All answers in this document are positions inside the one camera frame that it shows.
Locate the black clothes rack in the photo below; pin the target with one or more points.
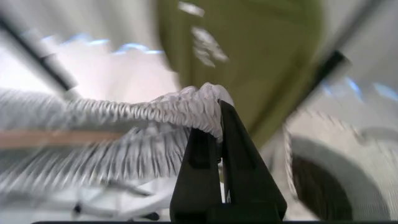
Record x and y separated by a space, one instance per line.
46 67

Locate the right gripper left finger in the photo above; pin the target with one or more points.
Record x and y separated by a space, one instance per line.
196 174

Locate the pink clothes hanger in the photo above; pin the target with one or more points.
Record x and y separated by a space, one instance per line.
62 138

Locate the green printed t-shirt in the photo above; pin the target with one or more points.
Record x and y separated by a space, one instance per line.
258 62

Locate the white laundry basket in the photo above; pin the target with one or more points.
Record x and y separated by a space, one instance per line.
342 174

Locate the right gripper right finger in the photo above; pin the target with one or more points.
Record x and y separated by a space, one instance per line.
248 180

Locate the pale grey shorts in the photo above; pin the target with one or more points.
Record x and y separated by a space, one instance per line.
174 109

